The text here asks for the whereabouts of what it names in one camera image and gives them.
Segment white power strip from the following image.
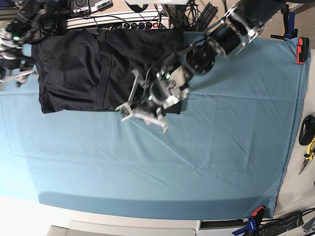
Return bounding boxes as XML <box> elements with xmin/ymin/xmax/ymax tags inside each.
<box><xmin>96</xmin><ymin>16</ymin><xmax>171</xmax><ymax>30</ymax></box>

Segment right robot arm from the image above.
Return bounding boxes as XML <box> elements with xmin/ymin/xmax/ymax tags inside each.
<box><xmin>0</xmin><ymin>0</ymin><xmax>70</xmax><ymax>75</ymax></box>

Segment black computer mouse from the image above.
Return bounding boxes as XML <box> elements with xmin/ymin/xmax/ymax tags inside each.
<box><xmin>299</xmin><ymin>115</ymin><xmax>315</xmax><ymax>146</ymax></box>

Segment teal table cloth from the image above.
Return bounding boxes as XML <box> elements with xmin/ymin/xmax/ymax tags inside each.
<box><xmin>0</xmin><ymin>38</ymin><xmax>311</xmax><ymax>220</ymax></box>

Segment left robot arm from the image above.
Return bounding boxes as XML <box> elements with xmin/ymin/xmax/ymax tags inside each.
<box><xmin>138</xmin><ymin>0</ymin><xmax>285</xmax><ymax>116</ymax></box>

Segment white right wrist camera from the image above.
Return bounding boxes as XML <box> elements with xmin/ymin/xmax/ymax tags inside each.
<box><xmin>0</xmin><ymin>69</ymin><xmax>38</xmax><ymax>90</ymax></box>

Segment blue orange clamp bottom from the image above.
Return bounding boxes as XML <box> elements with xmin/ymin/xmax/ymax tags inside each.
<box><xmin>232</xmin><ymin>206</ymin><xmax>266</xmax><ymax>236</ymax></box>

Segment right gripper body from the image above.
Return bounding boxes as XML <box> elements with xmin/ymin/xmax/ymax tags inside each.
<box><xmin>0</xmin><ymin>46</ymin><xmax>34</xmax><ymax>74</ymax></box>

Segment yellow handled pliers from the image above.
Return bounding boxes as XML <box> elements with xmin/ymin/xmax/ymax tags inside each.
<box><xmin>298</xmin><ymin>140</ymin><xmax>315</xmax><ymax>175</ymax></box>

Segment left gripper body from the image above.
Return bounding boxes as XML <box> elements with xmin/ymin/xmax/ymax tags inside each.
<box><xmin>145</xmin><ymin>78</ymin><xmax>189</xmax><ymax>115</ymax></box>

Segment blue clamp top right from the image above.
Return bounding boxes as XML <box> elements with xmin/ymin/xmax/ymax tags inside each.
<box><xmin>270</xmin><ymin>4</ymin><xmax>298</xmax><ymax>41</ymax></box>

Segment orange black clamp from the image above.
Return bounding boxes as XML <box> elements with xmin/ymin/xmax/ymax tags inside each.
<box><xmin>297</xmin><ymin>37</ymin><xmax>309</xmax><ymax>64</ymax></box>

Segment black T-shirt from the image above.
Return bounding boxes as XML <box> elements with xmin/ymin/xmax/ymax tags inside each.
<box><xmin>31</xmin><ymin>28</ymin><xmax>184</xmax><ymax>114</ymax></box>

